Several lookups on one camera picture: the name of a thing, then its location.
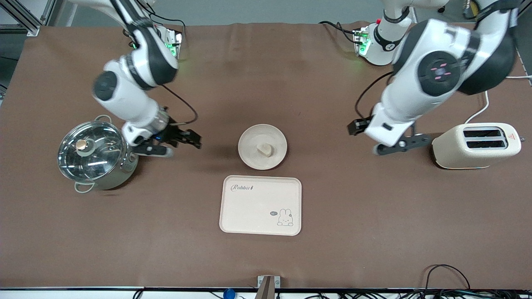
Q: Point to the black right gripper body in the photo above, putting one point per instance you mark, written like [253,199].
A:
[175,133]

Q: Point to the round cream plate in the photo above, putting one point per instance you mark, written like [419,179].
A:
[251,155]

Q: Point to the small cream steamed bun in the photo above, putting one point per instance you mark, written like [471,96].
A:
[264,150]

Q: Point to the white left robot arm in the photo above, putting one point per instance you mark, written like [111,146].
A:
[415,83]

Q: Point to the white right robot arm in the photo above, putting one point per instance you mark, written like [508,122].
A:
[137,95]

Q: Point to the pale green electric pot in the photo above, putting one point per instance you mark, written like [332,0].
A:
[126,172]

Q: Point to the glass pot lid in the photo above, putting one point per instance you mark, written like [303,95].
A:
[97,160]

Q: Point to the cream rabbit print tray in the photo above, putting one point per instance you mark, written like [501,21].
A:
[249,211]

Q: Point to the cream two-slot toaster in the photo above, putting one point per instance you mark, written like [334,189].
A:
[457,151]

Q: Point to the brown table cover cloth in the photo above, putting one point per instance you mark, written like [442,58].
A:
[353,232]

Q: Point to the small blue round object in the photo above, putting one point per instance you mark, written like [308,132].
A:
[229,294]

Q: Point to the grey metal camera bracket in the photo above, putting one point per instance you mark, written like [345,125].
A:
[268,284]

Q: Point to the aluminium extrusion frame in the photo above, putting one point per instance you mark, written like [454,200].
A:
[20,30]

